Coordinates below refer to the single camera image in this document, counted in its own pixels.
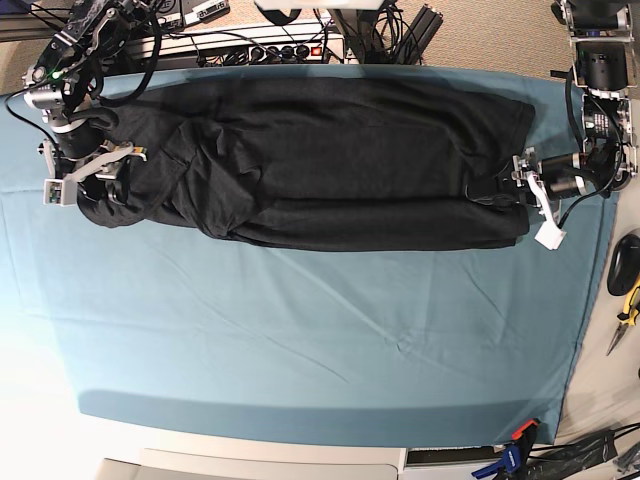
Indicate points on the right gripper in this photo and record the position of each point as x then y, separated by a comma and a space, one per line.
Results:
82, 152

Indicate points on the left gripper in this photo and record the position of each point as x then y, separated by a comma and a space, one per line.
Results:
561, 177

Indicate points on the dark grey T-shirt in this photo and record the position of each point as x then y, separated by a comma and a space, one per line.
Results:
322, 164

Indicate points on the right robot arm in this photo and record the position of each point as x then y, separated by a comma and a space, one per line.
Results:
65, 85

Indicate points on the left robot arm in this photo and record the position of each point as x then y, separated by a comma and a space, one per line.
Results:
599, 112

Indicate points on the black computer mouse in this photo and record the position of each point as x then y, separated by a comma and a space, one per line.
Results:
624, 266

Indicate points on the teal table cloth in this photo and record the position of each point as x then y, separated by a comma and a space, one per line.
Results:
165, 327

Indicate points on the black aluminium extrusion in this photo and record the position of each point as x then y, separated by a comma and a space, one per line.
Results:
418, 35

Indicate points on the white power strip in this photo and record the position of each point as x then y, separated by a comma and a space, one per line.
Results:
261, 47

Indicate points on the orange black clamp bottom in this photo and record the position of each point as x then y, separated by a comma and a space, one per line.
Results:
526, 434

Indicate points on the blue clamp bottom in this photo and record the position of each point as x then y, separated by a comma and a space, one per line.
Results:
509, 463

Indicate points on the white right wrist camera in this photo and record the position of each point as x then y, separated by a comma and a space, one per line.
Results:
60, 192

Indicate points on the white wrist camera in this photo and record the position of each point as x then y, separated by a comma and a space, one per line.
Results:
550, 235
60, 192

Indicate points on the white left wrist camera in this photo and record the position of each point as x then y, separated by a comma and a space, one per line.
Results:
550, 235

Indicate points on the yellow handled pliers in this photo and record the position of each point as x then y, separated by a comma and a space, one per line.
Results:
626, 318

